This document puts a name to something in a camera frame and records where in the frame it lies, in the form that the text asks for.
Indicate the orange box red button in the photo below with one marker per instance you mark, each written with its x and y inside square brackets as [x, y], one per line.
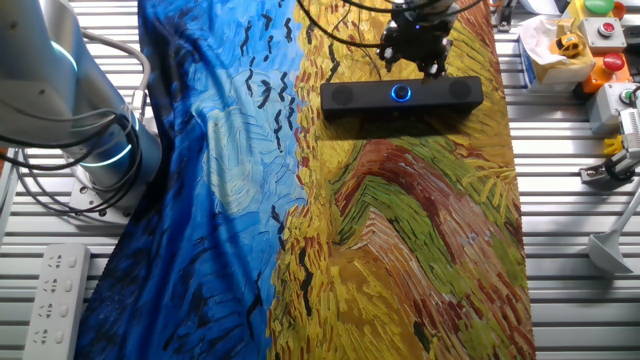
[597, 80]

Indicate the silver ribbed camera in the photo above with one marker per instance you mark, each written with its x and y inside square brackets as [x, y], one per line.
[631, 125]

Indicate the black metal clamp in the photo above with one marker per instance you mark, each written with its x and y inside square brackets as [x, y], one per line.
[504, 15]

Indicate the grey box red button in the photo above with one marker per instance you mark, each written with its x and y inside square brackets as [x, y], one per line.
[590, 42]

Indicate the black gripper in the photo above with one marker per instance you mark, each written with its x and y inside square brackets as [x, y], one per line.
[415, 40]

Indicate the white paper sheet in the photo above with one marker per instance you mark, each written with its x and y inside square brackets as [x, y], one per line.
[542, 6]

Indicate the white power strip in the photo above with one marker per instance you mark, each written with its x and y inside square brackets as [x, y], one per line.
[55, 300]

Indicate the yellow box green button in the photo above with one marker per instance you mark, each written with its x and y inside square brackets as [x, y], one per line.
[580, 10]

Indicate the black soundbar speaker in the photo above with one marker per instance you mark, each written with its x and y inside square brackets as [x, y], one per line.
[365, 97]

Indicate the grey box green button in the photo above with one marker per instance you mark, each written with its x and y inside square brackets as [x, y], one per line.
[602, 110]

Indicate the yellow toy car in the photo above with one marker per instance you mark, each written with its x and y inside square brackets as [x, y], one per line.
[567, 46]

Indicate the Van Gogh painting print cloth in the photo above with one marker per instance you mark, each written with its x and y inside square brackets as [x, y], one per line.
[350, 225]

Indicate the yellow plastic clip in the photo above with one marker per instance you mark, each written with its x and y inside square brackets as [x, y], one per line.
[612, 145]

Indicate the white box with tissue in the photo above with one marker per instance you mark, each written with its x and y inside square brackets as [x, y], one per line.
[545, 70]

